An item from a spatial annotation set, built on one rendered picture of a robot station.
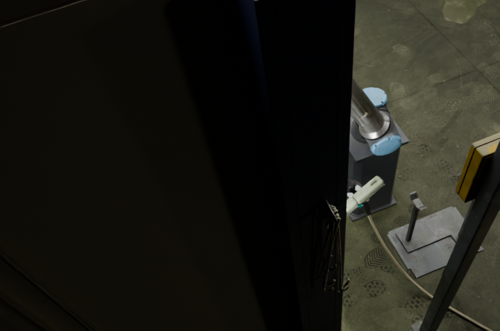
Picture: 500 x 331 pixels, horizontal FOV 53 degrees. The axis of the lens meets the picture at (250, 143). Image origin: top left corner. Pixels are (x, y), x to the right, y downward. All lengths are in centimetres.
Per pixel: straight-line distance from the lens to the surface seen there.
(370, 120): 230
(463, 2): 461
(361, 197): 234
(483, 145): 159
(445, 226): 229
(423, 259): 221
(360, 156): 263
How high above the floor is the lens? 276
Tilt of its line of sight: 51 degrees down
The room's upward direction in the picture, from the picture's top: 12 degrees counter-clockwise
